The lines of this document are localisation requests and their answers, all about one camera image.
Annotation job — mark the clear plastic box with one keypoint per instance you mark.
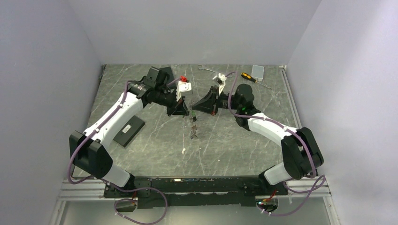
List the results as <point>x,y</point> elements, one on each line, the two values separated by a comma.
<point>257,72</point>

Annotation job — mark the aluminium frame rail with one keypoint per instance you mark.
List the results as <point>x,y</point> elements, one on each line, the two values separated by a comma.
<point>94,190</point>

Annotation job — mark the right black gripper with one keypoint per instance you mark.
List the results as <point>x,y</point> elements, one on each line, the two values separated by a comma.
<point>209,103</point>

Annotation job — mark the silver wrench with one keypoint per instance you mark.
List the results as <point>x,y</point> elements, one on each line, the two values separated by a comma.
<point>202,67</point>

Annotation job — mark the round metal keyring disc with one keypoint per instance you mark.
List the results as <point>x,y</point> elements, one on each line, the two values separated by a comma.
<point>193,129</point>

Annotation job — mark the black rectangular block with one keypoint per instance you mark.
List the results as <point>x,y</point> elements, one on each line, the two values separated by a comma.
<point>171,76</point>

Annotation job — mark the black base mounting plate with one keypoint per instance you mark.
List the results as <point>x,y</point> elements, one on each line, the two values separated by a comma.
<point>153,192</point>

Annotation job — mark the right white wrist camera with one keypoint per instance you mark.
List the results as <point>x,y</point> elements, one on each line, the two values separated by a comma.
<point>220,80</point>

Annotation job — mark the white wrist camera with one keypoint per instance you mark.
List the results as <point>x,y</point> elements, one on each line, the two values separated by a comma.
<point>220,80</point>
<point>183,88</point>

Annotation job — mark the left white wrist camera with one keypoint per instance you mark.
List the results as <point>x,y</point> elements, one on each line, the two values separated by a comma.
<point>183,88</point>

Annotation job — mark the black box with label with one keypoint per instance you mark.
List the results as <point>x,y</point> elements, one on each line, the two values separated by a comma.
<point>129,131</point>

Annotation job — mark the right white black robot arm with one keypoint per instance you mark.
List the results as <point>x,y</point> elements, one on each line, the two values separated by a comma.
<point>300,151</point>

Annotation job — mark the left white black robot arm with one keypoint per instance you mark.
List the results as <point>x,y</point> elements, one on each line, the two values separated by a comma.
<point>89,148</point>

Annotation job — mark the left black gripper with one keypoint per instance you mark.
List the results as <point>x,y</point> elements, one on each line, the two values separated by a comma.
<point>179,108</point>

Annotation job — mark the yellow black screwdriver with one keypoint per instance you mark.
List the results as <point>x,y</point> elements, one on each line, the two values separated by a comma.
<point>250,78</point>

